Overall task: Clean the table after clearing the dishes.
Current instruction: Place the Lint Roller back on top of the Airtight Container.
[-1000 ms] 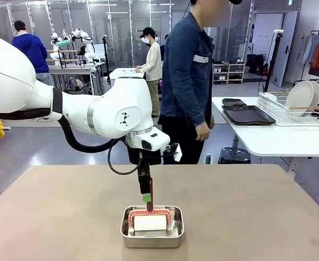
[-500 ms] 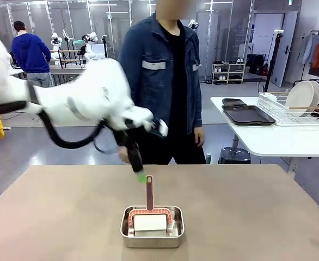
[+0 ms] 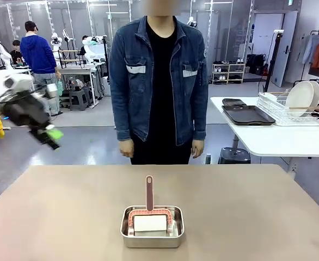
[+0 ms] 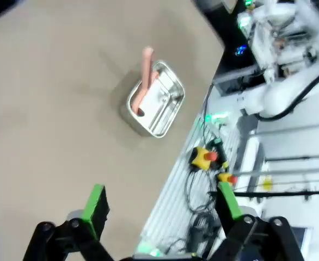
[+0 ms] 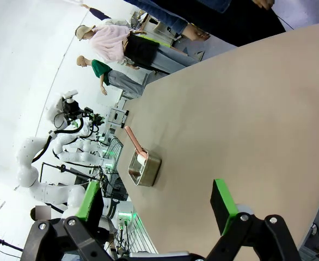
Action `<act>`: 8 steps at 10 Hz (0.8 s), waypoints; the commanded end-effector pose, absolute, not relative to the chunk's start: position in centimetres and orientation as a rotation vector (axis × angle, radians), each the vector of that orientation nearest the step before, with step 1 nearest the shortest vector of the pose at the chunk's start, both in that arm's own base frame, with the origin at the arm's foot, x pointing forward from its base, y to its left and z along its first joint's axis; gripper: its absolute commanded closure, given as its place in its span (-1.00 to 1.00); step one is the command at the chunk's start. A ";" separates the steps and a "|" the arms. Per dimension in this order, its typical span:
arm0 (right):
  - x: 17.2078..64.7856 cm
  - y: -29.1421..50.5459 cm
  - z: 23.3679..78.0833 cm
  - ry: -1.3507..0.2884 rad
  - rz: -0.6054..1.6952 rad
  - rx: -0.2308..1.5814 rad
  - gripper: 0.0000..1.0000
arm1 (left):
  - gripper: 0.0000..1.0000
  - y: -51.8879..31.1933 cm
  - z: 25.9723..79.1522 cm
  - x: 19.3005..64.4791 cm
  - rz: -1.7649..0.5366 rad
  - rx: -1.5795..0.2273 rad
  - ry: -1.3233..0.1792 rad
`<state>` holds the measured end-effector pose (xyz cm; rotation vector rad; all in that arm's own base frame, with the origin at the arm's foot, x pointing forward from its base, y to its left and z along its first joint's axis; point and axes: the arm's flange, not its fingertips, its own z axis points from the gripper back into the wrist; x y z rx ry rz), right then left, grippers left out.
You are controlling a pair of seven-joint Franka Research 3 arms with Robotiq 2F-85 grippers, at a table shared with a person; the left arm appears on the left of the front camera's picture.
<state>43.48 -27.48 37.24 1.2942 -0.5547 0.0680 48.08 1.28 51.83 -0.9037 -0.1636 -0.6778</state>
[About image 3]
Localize person's right hand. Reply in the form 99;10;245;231
119;140;135;158

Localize person's right forearm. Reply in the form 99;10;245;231
112;89;135;141

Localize small dark flat tray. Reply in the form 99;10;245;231
222;97;248;107

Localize white wire dish rack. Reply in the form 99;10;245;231
257;91;319;127

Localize large beige plate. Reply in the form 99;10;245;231
285;80;315;117

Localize black light stand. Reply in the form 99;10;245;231
264;29;284;92

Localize person's left forearm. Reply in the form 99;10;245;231
191;89;210;141

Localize stainless steel rectangular container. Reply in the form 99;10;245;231
120;205;185;248

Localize man in blue hoodie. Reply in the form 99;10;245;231
20;20;62;116

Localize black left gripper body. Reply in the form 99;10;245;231
0;92;53;132

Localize grey step stools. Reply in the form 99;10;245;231
68;88;95;111

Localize person in denim jacket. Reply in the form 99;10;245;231
109;0;210;165

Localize white side table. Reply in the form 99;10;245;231
210;96;319;175

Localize small beige plate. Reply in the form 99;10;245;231
309;80;319;107

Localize person's left hand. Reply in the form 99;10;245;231
191;140;205;159

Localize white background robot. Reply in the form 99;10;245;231
83;35;107;62

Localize wooden shoe rack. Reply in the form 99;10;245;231
211;61;246;85

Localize black plastic stool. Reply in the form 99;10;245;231
218;147;251;165

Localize pink lint roller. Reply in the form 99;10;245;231
128;175;175;236

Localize light blue hanging shirt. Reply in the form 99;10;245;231
298;34;319;65

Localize seated person in black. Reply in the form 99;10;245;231
9;40;24;65

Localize large dark flat tray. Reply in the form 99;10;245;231
221;104;277;126

